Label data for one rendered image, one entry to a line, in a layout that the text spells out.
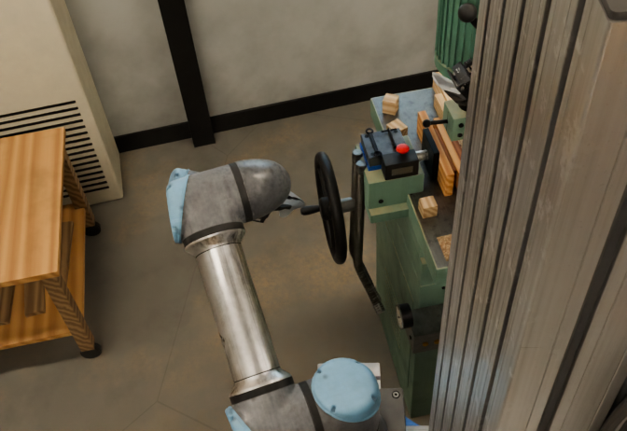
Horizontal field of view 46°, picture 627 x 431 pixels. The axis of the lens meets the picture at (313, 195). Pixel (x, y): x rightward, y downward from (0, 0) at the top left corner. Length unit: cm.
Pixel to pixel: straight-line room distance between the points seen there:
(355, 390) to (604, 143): 99
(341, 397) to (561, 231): 93
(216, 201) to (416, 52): 213
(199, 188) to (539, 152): 99
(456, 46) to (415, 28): 172
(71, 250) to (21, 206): 36
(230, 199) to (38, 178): 131
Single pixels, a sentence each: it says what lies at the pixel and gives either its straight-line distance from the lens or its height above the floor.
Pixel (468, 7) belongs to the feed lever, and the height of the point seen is 144.
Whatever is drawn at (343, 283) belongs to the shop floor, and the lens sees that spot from 270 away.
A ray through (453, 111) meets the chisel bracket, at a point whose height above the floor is 107.
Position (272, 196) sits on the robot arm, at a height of 120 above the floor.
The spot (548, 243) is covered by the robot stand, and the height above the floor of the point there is 189.
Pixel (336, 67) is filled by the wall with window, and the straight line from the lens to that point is 325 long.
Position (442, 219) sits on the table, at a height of 90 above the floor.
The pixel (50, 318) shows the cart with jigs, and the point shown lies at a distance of 262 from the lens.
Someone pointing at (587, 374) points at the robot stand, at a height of 175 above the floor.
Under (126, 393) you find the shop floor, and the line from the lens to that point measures 260.
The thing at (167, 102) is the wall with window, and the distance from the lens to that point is 320.
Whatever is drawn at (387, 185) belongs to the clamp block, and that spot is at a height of 95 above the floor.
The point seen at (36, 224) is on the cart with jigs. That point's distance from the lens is 241.
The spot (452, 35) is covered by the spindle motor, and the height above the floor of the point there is 130.
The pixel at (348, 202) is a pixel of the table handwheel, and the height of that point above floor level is 83.
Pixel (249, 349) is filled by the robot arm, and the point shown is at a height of 109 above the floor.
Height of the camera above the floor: 219
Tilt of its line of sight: 47 degrees down
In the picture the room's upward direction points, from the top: 5 degrees counter-clockwise
